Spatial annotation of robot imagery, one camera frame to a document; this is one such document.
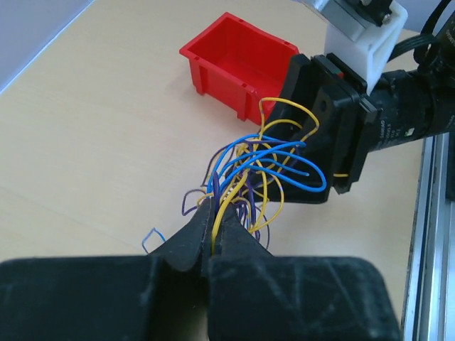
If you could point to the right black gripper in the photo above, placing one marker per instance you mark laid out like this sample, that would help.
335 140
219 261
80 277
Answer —
326 99

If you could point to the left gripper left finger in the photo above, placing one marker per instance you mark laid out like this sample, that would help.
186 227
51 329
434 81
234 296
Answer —
93 297

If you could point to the aluminium front rail frame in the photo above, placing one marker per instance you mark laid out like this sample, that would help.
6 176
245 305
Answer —
428 310

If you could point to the red plastic bin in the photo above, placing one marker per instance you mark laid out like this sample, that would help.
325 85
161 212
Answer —
238 64

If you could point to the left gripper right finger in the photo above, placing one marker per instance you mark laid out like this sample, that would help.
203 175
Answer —
254 295

